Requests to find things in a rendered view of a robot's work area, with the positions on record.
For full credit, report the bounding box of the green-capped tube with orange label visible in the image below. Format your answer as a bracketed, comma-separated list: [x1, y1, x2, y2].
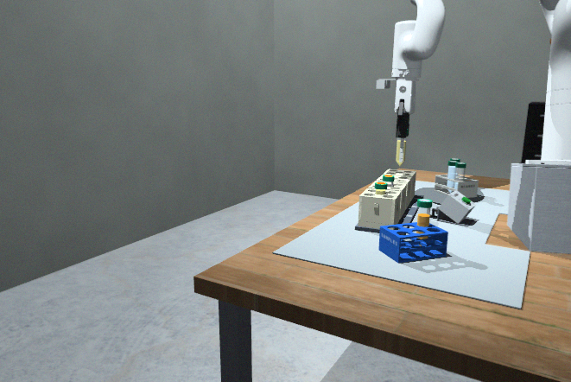
[375, 182, 388, 195]

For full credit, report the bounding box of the cream bucket adapter with holes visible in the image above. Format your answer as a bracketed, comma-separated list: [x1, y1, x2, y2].
[358, 188, 401, 229]

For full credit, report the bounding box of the blue tube rack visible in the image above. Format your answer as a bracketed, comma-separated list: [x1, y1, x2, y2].
[379, 222, 447, 263]

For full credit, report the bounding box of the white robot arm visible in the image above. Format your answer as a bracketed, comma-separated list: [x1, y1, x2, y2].
[376, 0, 571, 165]

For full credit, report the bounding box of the grey table surface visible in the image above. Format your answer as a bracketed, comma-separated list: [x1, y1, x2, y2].
[272, 188, 530, 309]

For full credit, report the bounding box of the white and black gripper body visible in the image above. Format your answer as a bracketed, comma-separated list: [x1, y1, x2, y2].
[395, 79, 419, 115]

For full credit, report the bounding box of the white bucket adapter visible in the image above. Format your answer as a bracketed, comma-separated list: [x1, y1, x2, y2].
[384, 169, 416, 201]
[377, 175, 412, 210]
[368, 181, 407, 219]

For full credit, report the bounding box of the green-capped tube with orange cap dot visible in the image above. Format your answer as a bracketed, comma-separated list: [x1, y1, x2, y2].
[383, 175, 395, 187]
[396, 137, 407, 166]

